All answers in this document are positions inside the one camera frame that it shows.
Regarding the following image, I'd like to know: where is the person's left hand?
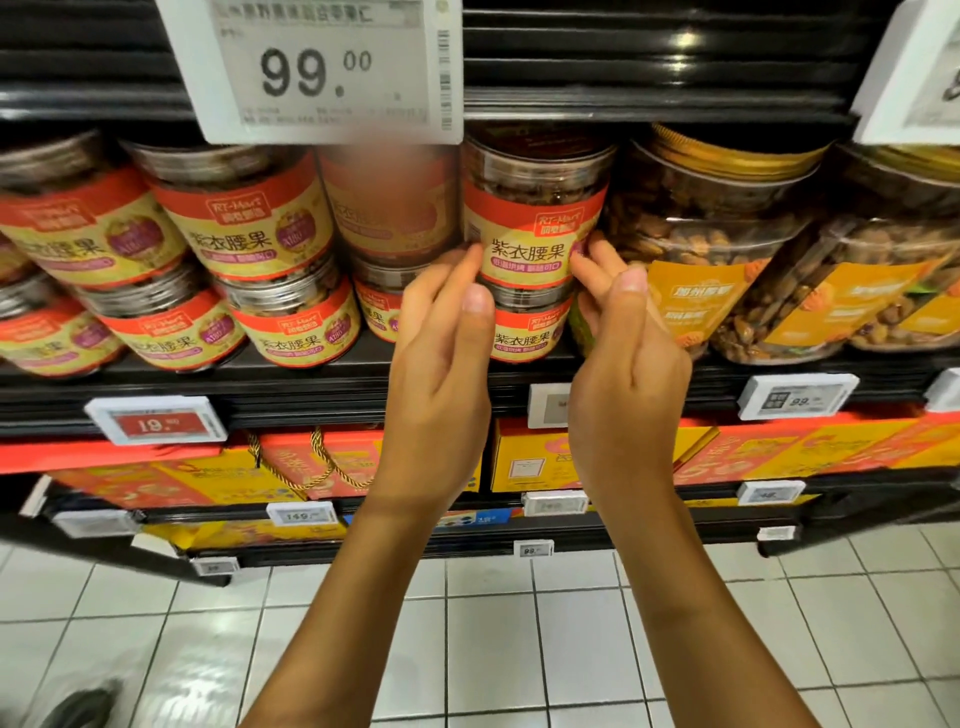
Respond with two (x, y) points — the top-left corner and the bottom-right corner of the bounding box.
(364, 243), (498, 524)

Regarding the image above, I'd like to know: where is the person's right hand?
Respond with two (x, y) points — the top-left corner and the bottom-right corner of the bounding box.
(565, 240), (696, 522)

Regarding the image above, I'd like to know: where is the row of small cashew jars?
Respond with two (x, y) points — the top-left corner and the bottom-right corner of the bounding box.
(0, 127), (459, 380)

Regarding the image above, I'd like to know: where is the black metal store shelf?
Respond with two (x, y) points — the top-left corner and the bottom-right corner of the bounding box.
(0, 0), (960, 587)

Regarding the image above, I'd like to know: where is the person's right forearm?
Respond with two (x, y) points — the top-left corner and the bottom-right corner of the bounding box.
(600, 502), (819, 728)

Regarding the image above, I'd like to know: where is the person's left forearm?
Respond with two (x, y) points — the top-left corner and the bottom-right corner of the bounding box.
(240, 502), (452, 728)

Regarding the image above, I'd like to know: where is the long orange yellow box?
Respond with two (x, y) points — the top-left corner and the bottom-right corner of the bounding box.
(492, 417), (719, 494)

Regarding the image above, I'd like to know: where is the flat blue box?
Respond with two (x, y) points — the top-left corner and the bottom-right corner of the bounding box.
(435, 507), (521, 530)

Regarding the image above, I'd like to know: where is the orange yellow gift box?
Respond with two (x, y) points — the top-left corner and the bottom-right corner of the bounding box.
(675, 417), (917, 486)

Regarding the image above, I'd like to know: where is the flat yellow box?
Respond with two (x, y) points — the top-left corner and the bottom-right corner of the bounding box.
(142, 517), (350, 551)

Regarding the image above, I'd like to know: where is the red orange gift box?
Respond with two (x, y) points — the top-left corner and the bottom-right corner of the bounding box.
(840, 412), (960, 474)

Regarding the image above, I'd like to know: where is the large white price tag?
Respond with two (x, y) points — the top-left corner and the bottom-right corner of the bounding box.
(157, 0), (464, 146)
(850, 0), (960, 147)

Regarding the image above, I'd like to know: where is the orange chain-print gift box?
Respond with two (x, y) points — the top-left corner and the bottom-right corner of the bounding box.
(247, 430), (386, 500)

